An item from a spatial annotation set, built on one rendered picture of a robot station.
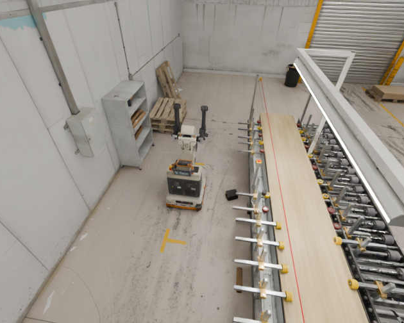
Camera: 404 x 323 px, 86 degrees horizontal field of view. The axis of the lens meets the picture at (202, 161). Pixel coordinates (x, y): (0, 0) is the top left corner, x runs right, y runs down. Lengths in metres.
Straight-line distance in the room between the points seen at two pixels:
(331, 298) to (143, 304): 2.12
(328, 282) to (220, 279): 1.37
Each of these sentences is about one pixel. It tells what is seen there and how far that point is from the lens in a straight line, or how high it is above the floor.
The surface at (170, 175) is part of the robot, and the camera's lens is 3.45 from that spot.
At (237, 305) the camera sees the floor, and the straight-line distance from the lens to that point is 3.30.
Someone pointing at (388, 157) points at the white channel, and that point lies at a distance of 1.43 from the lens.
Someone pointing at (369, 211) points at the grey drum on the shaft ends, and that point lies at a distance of 3.63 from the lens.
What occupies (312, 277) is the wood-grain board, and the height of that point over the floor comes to 0.90.
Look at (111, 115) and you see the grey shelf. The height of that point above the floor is 1.26.
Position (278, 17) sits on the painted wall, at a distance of 9.70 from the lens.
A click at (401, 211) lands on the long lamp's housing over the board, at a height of 2.38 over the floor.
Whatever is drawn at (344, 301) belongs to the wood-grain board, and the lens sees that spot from 2.69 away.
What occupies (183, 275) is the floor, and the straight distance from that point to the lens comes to 3.38.
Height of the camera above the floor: 3.13
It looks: 40 degrees down
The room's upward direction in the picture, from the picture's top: 1 degrees clockwise
